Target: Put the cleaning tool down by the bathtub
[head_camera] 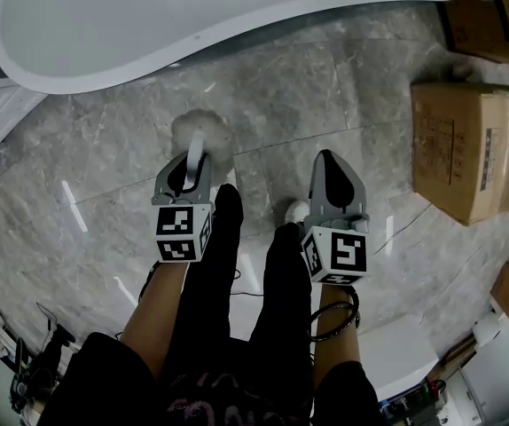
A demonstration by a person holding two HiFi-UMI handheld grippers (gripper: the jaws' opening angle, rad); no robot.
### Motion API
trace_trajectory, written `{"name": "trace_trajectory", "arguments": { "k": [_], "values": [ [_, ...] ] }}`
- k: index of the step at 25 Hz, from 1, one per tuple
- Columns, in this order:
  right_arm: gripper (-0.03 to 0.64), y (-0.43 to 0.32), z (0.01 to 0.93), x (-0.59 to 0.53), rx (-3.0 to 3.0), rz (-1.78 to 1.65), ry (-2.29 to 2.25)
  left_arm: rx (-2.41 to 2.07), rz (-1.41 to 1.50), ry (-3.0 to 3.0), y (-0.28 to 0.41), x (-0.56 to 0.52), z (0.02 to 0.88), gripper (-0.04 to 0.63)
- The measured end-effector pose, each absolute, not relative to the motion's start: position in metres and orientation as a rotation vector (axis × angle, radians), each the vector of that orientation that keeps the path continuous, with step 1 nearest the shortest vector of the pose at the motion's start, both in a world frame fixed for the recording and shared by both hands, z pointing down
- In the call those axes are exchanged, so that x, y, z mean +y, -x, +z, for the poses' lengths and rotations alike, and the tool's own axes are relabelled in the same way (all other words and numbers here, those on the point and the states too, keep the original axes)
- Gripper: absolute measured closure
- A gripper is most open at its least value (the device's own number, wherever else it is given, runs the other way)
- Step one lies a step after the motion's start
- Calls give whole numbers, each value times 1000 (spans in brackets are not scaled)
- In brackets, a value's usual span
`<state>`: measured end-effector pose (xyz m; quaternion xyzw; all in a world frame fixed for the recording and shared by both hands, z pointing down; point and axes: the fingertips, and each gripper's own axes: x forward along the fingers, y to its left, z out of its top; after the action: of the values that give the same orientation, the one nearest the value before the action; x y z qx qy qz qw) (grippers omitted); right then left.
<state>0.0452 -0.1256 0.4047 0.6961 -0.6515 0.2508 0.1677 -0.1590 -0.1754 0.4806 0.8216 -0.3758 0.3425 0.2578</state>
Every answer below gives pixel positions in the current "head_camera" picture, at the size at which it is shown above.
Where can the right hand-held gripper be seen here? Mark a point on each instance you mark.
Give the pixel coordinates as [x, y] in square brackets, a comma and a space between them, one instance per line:
[343, 249]

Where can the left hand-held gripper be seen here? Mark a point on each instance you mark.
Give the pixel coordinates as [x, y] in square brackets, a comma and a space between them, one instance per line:
[179, 224]

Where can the grey fluffy cleaning tool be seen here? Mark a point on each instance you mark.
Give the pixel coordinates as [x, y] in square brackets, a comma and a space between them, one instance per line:
[210, 129]

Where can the white bathtub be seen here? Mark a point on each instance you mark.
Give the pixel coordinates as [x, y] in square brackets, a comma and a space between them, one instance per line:
[104, 29]

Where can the person's left forearm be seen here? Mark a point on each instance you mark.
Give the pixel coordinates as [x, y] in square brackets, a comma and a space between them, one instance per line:
[157, 317]

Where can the person's right forearm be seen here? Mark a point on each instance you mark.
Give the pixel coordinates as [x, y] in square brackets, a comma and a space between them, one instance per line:
[334, 353]

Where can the white shoe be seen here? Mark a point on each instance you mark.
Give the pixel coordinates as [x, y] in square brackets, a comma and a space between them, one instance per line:
[296, 211]

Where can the person's left leg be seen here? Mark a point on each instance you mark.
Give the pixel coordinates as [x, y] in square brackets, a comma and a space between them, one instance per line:
[210, 282]

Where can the person's leg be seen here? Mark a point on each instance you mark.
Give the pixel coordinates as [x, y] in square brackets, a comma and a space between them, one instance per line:
[210, 282]
[281, 291]

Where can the person's right leg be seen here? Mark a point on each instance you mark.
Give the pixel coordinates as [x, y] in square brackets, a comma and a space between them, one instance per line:
[281, 291]

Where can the large brown cardboard box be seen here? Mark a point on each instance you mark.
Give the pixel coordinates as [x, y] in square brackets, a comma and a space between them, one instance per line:
[458, 149]

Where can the black wrist bands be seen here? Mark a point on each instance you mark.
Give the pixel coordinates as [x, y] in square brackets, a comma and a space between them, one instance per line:
[347, 322]

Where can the white low platform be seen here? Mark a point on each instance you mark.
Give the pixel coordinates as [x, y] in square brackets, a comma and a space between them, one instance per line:
[392, 353]

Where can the black tripod device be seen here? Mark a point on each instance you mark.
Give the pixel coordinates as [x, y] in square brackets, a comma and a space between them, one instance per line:
[55, 344]

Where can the person's black shirt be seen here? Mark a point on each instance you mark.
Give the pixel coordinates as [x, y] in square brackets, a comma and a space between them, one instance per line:
[104, 384]

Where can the white appliance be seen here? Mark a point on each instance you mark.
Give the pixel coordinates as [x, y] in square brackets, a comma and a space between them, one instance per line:
[503, 380]

